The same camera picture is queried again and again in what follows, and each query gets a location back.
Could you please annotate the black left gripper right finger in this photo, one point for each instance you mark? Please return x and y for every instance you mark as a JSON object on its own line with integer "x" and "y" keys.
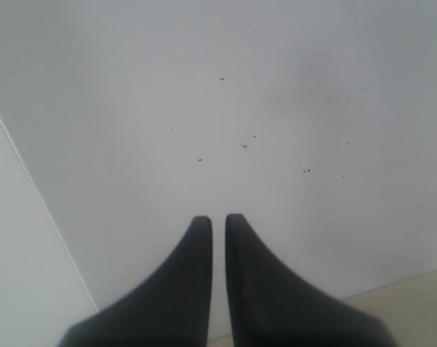
{"x": 270, "y": 305}

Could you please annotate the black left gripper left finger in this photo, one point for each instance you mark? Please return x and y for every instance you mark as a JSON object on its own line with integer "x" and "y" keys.
{"x": 170, "y": 308}

